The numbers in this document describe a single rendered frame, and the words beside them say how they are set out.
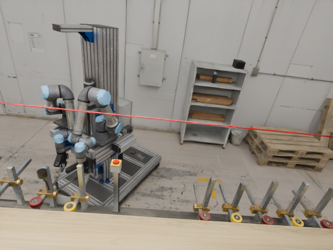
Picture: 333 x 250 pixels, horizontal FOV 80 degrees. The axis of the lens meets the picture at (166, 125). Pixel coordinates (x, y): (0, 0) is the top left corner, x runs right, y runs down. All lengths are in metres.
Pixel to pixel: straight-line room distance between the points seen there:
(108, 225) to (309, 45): 4.19
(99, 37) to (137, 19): 1.84
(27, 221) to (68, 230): 0.28
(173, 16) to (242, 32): 1.21
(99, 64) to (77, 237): 1.40
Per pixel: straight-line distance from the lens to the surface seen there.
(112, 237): 1.52
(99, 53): 2.02
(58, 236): 1.59
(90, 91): 1.65
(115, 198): 1.76
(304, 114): 5.07
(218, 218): 1.99
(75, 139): 1.76
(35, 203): 1.80
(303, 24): 4.41
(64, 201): 1.97
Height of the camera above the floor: 2.19
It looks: 28 degrees down
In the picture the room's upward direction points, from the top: 8 degrees clockwise
